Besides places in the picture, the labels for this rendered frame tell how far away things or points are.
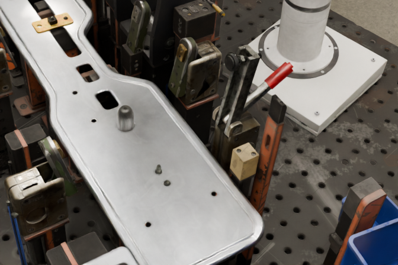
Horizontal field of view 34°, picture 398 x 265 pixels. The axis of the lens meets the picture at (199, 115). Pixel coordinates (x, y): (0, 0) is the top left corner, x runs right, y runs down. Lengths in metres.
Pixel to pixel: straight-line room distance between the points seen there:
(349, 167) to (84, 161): 0.71
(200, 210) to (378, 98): 0.84
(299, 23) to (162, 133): 0.60
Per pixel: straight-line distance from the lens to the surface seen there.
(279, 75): 1.17
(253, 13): 2.02
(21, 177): 1.12
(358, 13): 3.31
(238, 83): 1.12
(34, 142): 1.24
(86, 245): 1.11
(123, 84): 1.32
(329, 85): 1.75
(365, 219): 0.98
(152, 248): 1.08
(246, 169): 1.14
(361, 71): 1.81
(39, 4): 1.55
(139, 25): 1.36
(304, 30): 1.70
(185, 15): 1.30
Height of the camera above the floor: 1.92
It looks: 46 degrees down
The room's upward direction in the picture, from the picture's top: 6 degrees clockwise
